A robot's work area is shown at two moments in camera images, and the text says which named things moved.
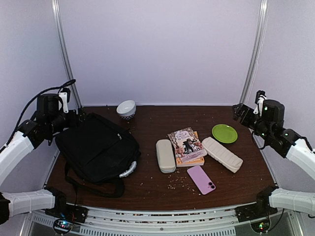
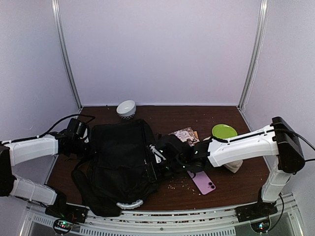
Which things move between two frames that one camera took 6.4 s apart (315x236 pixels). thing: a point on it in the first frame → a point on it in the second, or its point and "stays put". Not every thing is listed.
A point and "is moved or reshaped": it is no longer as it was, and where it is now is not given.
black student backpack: x=97 y=153 is moved or reshaped
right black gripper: x=242 y=107 → x=153 y=175
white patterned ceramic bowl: x=126 y=109 stays put
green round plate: x=224 y=133 stays put
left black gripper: x=73 y=122 → x=77 y=155
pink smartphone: x=204 y=183 stays put
